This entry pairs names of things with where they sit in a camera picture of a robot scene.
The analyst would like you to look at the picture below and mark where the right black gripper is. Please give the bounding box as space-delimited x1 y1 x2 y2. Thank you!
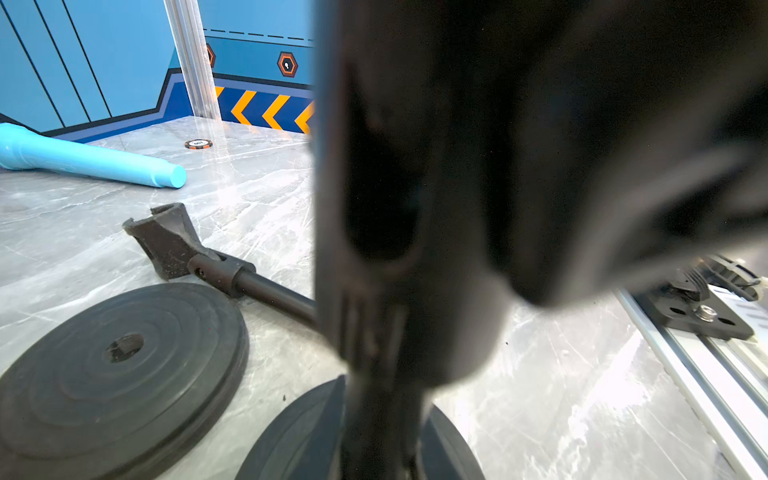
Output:
504 1 767 306

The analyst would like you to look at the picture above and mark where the black stand pole with clip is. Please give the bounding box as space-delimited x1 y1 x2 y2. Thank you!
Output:
312 1 508 479

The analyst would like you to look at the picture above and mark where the black round stand base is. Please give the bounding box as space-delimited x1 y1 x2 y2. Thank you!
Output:
237 376 485 479

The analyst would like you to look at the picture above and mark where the light blue toy microphone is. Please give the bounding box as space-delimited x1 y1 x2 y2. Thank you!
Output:
1 123 187 189

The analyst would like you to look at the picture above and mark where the small round floor marker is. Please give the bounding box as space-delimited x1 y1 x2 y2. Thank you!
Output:
184 138 213 150

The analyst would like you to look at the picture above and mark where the aluminium rail frame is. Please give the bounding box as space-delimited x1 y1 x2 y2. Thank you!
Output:
616 287 767 479

